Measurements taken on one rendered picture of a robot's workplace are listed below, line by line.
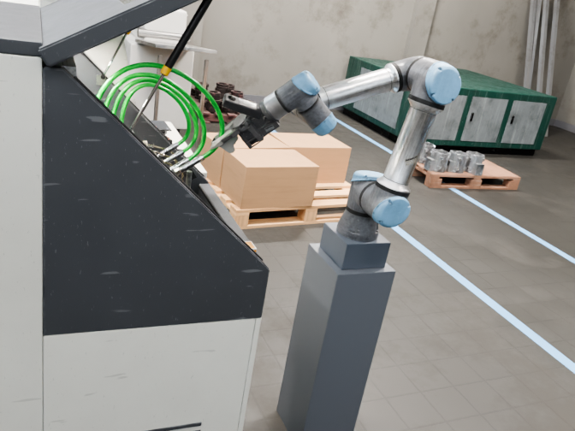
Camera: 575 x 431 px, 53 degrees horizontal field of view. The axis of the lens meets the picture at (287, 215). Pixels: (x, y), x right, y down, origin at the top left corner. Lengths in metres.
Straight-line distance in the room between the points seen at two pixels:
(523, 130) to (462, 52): 2.19
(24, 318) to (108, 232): 0.29
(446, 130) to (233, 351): 5.98
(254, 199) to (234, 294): 2.51
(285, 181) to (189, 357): 2.61
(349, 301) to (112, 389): 0.85
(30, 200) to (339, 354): 1.26
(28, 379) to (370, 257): 1.14
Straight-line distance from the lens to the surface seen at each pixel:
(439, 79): 1.79
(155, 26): 5.84
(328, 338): 2.12
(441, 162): 5.98
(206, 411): 1.84
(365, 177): 1.96
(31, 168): 1.37
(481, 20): 10.02
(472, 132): 7.68
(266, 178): 4.06
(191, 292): 1.56
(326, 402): 2.32
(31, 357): 1.61
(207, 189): 2.11
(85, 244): 1.45
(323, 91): 1.81
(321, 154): 4.78
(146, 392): 1.73
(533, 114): 8.29
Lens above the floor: 1.70
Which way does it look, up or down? 22 degrees down
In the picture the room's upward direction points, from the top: 10 degrees clockwise
